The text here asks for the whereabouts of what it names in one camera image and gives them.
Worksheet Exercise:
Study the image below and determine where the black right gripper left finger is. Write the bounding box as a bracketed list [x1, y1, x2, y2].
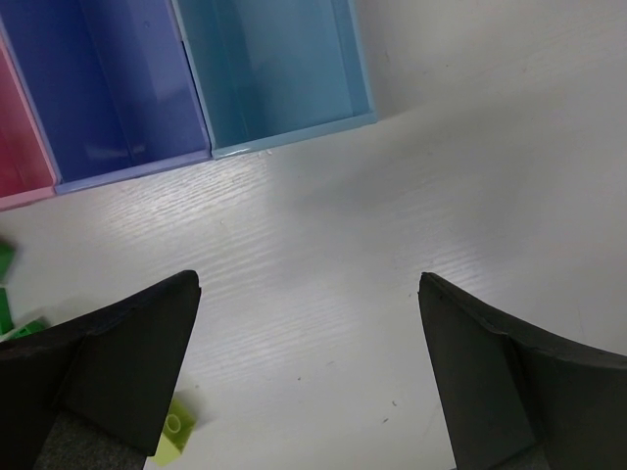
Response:
[1, 270, 201, 469]

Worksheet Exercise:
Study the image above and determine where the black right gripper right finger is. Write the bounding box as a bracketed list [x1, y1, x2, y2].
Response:
[417, 272, 626, 469]

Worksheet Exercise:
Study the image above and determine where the lime lego brick right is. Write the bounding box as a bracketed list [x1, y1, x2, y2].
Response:
[150, 398, 197, 466]

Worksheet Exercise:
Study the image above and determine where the green long lego brick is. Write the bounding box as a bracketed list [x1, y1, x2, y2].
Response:
[0, 287, 50, 342]

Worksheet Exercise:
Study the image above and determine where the small pink container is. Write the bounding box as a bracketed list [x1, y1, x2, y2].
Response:
[1, 44, 57, 211]

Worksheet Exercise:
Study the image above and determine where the purple blue container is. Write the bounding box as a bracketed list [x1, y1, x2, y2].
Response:
[1, 1, 211, 194]

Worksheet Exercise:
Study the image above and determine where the light blue container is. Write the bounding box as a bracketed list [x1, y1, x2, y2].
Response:
[172, 0, 377, 159]

